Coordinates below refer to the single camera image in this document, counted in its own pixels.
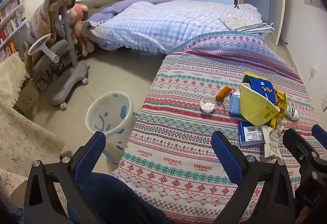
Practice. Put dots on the brown fleece blanket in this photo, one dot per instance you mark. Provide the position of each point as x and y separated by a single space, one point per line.
47 14

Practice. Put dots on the blue checked quilt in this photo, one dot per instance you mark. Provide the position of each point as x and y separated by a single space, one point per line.
158 24

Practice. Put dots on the flat blue and white box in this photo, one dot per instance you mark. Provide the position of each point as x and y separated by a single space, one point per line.
251 133

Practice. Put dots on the white bookshelf with books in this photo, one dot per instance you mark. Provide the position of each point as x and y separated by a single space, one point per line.
10 19

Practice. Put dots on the brown plush toy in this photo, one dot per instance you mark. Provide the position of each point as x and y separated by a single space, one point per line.
85 43

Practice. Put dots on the cardboard box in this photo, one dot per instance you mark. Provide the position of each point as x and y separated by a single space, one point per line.
28 97

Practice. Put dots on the blue snack box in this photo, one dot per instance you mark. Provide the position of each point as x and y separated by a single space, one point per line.
263 89

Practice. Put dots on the floral beige cloth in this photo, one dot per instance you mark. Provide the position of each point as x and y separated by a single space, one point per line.
25 137

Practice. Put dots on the white bottle with green label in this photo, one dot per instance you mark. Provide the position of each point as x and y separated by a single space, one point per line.
292 112

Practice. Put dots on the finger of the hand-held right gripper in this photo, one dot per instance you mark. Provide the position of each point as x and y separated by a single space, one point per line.
320 134
302 148

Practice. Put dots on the cream lace cloth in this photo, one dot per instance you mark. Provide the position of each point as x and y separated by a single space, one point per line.
10 78

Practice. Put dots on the white patterned booklet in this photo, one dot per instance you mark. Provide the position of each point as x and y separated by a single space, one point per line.
235 21

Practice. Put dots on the grey swivel chair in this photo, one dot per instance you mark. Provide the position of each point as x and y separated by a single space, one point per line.
63 78

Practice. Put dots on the stack of papers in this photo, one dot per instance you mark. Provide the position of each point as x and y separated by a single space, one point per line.
260 27

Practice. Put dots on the light blue tissue pack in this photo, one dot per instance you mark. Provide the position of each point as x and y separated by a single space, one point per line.
234 105

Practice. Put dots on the person's leg in blue trousers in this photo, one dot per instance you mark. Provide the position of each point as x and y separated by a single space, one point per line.
115 201

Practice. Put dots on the white wall socket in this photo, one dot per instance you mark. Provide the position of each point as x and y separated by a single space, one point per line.
325 102
312 72

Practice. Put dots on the yellow snack wrapper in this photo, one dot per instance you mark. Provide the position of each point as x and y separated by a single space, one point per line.
280 101

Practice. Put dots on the patterned knit blanket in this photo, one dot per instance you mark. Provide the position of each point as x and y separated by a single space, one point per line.
178 137

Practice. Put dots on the white bin with blue print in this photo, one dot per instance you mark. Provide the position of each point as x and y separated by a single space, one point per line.
122 134

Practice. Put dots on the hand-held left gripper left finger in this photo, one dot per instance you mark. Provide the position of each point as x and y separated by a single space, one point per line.
90 153

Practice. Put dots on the large pink plush toy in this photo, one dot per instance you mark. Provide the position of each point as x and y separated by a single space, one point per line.
78 13

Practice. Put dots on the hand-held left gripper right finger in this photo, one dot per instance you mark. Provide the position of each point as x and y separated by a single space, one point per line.
226 155

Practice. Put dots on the white crumpled wrapper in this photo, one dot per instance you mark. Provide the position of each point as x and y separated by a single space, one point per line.
272 142

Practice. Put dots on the crumpled white tissue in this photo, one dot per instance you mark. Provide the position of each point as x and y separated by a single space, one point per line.
207 107

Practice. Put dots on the yellow paper bag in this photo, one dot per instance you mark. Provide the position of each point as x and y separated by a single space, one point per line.
255 109

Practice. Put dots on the white door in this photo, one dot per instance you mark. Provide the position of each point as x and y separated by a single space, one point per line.
280 9

